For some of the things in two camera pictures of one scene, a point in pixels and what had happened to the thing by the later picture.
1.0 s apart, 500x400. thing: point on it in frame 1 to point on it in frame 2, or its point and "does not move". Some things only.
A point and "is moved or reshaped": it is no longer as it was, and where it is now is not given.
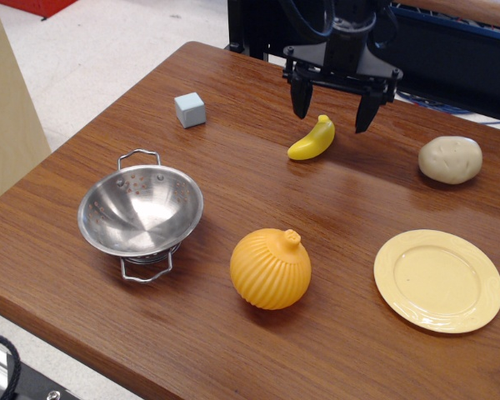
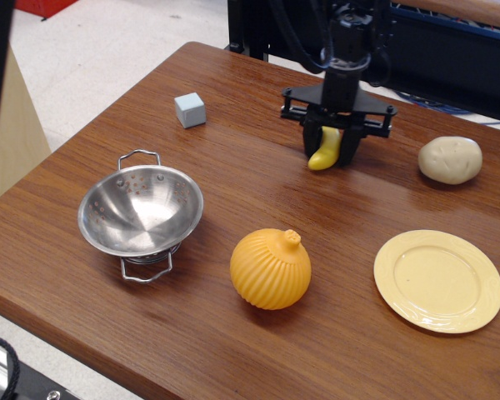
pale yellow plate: [437, 281] does not move
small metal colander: [140, 212] does not move
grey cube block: [190, 110] does not move
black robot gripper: [342, 60] to [338, 97]
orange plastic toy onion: [271, 267] does not move
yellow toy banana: [317, 143] is moved or reshaped
